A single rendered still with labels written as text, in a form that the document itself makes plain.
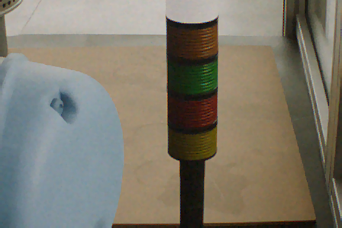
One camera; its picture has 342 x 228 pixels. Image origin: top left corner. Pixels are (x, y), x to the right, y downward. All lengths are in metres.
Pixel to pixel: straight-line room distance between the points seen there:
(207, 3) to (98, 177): 0.45
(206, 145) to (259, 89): 0.67
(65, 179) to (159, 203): 0.86
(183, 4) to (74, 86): 0.45
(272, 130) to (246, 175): 0.14
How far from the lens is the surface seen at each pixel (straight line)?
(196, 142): 0.76
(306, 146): 1.27
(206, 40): 0.72
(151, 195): 1.13
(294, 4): 1.68
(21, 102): 0.25
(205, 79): 0.73
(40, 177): 0.24
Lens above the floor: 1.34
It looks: 23 degrees down
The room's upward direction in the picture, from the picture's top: 2 degrees counter-clockwise
